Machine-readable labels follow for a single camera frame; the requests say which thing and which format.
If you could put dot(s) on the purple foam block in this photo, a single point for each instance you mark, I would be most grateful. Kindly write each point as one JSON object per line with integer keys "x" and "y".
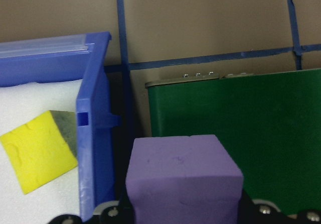
{"x": 183, "y": 171}

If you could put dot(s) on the yellow foam block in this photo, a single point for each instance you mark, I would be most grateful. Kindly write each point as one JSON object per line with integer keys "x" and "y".
{"x": 37, "y": 153}

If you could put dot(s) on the blue plastic bin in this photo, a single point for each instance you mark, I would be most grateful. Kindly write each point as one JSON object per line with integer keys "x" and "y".
{"x": 95, "y": 158}

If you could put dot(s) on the green conveyor belt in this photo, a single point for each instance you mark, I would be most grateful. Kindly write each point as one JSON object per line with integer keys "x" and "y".
{"x": 250, "y": 133}

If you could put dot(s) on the white foam pad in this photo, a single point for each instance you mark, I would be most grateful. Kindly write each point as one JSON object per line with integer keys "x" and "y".
{"x": 25, "y": 96}

